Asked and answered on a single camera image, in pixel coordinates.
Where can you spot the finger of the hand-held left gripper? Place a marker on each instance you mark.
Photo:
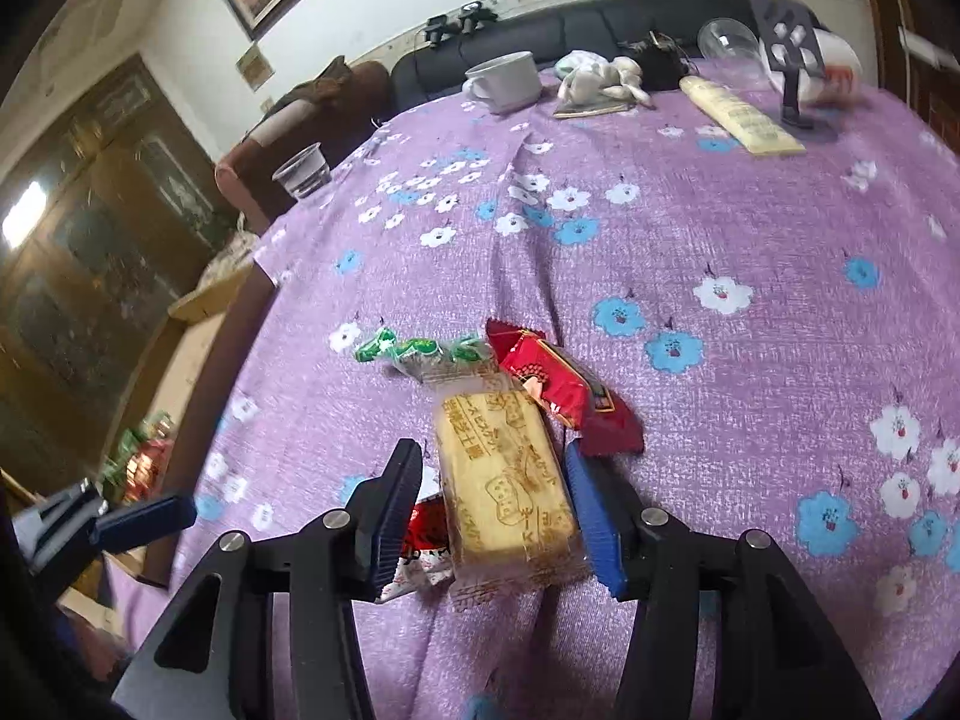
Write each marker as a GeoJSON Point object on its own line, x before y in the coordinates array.
{"type": "Point", "coordinates": [146, 521]}

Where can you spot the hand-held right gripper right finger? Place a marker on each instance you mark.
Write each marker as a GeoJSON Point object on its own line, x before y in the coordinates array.
{"type": "Point", "coordinates": [600, 532]}

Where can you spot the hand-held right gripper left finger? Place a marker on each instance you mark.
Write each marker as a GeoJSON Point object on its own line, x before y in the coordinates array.
{"type": "Point", "coordinates": [390, 517]}

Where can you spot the red and white snack packet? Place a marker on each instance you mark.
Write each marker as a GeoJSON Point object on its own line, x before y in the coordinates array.
{"type": "Point", "coordinates": [424, 532]}

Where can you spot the tan biscuit packet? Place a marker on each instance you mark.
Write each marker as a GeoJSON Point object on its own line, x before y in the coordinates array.
{"type": "Point", "coordinates": [502, 495]}

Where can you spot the shiny red snack packet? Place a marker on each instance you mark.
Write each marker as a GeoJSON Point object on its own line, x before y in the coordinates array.
{"type": "Point", "coordinates": [555, 382]}

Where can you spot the cardboard box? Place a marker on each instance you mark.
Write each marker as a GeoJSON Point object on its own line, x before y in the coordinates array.
{"type": "Point", "coordinates": [187, 360]}

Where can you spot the green long snack packet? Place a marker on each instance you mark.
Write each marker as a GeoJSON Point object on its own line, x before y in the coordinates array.
{"type": "Point", "coordinates": [409, 349]}

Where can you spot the floral cushion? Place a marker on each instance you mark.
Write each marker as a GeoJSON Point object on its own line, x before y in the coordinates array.
{"type": "Point", "coordinates": [229, 259]}

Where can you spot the wooden glass cabinet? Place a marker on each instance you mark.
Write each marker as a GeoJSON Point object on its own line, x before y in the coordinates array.
{"type": "Point", "coordinates": [97, 240]}

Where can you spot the purple floral tablecloth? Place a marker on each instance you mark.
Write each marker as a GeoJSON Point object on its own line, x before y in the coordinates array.
{"type": "Point", "coordinates": [750, 240]}

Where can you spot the clear plastic cup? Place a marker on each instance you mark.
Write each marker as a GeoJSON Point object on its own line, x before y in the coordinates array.
{"type": "Point", "coordinates": [302, 174]}

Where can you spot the brown armchair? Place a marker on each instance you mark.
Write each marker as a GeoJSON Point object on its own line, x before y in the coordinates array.
{"type": "Point", "coordinates": [300, 112]}

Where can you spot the flat tan card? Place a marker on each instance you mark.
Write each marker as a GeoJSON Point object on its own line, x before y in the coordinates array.
{"type": "Point", "coordinates": [592, 109]}

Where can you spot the long yellow cracker packet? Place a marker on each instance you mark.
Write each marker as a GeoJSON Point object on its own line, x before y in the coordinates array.
{"type": "Point", "coordinates": [742, 116]}

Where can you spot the white mug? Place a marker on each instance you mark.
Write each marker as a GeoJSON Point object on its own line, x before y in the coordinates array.
{"type": "Point", "coordinates": [506, 82]}

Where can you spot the white crumpled cloth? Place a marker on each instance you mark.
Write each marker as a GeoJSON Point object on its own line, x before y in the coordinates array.
{"type": "Point", "coordinates": [600, 75]}

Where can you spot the black pouch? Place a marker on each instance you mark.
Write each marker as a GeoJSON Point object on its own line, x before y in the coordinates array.
{"type": "Point", "coordinates": [667, 64]}

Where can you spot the small black device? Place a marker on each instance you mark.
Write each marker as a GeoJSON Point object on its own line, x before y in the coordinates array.
{"type": "Point", "coordinates": [439, 30]}
{"type": "Point", "coordinates": [476, 19]}

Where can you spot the black sofa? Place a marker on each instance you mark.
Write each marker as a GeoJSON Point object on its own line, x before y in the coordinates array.
{"type": "Point", "coordinates": [577, 34]}

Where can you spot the clear glass bowl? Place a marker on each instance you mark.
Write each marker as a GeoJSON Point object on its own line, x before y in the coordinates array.
{"type": "Point", "coordinates": [727, 41]}

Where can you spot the white paper cup red print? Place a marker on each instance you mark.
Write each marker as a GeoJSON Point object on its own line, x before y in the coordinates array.
{"type": "Point", "coordinates": [836, 67]}

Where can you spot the black phone stand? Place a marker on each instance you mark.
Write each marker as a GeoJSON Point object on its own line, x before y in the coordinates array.
{"type": "Point", "coordinates": [784, 30]}

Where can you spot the white paper strip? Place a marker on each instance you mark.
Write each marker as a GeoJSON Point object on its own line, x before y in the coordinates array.
{"type": "Point", "coordinates": [926, 45]}

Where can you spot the yellowed wall sticker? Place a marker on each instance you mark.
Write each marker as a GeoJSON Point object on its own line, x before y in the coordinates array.
{"type": "Point", "coordinates": [253, 65]}

